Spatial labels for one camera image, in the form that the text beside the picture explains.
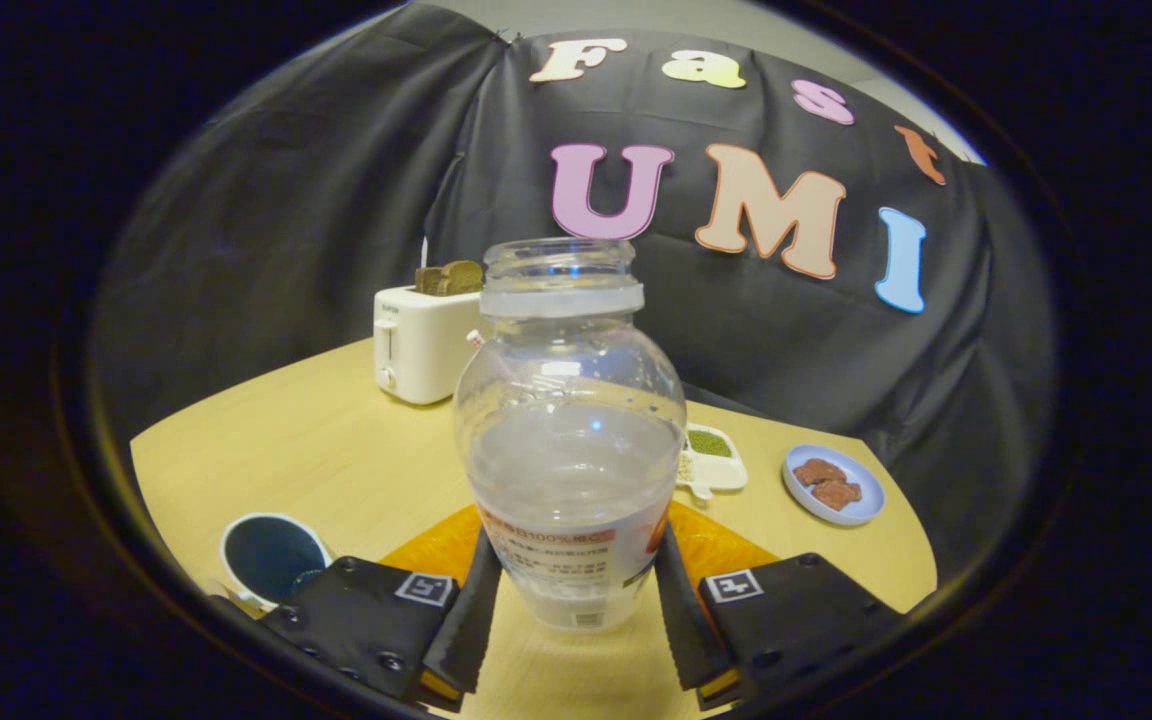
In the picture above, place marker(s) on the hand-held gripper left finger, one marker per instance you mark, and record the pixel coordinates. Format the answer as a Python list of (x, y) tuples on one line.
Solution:
[(366, 615)]

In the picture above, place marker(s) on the wooden table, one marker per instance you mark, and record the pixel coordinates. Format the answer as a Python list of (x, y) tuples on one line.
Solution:
[(356, 450)]

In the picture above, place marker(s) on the clear plastic juice bottle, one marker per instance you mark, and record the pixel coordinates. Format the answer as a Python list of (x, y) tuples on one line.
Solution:
[(571, 380)]

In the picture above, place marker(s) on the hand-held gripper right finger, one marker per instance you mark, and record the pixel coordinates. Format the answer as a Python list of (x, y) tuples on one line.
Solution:
[(796, 605)]

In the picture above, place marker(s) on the brown bread slice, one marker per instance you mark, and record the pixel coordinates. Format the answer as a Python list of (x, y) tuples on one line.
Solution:
[(451, 278)]

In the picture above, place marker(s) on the white divided snack dish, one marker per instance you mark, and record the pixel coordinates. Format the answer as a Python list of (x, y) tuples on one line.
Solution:
[(721, 468)]

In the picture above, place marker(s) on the clear juice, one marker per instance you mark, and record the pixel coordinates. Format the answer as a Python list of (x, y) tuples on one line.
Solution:
[(576, 490)]

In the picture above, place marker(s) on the white toaster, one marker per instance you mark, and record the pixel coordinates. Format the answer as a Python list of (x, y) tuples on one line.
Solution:
[(421, 345)]

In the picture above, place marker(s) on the blue plate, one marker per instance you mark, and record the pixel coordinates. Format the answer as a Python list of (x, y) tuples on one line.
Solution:
[(866, 495)]

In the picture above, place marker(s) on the brown meat slice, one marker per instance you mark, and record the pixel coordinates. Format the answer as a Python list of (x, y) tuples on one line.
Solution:
[(836, 495), (820, 472)]

